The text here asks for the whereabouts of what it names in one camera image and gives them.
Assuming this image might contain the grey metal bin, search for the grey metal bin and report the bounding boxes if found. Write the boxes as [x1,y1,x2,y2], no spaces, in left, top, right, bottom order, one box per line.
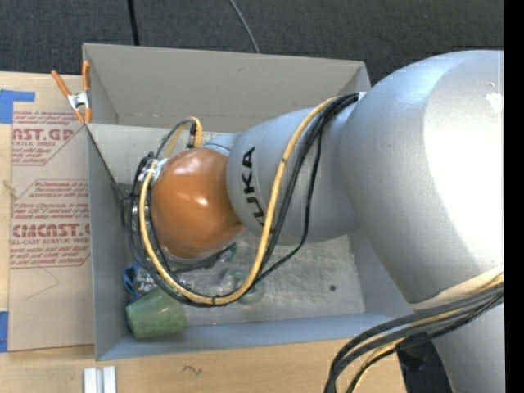
[81,42,415,362]

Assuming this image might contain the green cup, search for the green cup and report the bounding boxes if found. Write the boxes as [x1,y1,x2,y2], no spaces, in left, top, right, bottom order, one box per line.
[124,287,187,341]

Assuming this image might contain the brown cardboard board red print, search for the brown cardboard board red print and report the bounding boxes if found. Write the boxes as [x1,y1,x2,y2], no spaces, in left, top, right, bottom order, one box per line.
[0,70,97,353]

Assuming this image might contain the clear glass thing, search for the clear glass thing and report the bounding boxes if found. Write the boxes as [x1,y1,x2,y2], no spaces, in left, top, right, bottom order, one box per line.
[218,265,264,306]

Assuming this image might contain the blue plastic thing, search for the blue plastic thing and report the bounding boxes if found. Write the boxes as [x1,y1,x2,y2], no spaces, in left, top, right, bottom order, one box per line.
[122,263,141,299]

